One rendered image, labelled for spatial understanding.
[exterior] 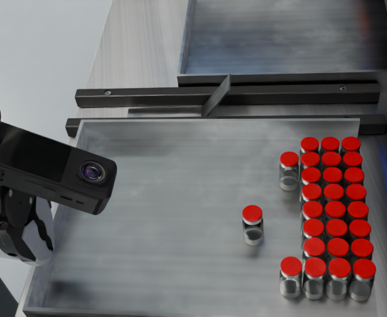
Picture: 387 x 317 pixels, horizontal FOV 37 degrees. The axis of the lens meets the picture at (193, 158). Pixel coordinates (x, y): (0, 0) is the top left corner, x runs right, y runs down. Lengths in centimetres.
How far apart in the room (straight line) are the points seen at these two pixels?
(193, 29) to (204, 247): 39
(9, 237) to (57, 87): 177
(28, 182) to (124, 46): 46
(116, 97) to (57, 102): 143
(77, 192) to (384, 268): 33
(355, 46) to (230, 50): 18
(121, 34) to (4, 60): 160
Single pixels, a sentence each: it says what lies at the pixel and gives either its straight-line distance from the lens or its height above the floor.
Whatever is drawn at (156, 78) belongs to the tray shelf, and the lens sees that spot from 83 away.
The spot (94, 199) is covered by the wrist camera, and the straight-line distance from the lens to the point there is 47.
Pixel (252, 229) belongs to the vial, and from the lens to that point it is 61.
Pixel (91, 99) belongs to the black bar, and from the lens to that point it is 80.
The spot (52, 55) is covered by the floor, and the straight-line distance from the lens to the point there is 244.
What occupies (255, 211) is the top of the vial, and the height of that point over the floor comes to 93.
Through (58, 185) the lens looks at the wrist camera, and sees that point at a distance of 47.
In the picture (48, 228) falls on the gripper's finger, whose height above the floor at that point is 95.
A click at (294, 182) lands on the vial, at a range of 67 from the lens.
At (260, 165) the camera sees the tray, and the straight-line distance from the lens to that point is 70.
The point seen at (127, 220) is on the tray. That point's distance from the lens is 67.
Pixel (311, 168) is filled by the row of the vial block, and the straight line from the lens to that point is 64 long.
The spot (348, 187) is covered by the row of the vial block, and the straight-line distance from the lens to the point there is 63.
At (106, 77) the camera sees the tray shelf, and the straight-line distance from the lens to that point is 86.
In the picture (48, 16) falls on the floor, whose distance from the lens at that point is 267.
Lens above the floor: 142
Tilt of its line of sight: 48 degrees down
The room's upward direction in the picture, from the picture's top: 9 degrees counter-clockwise
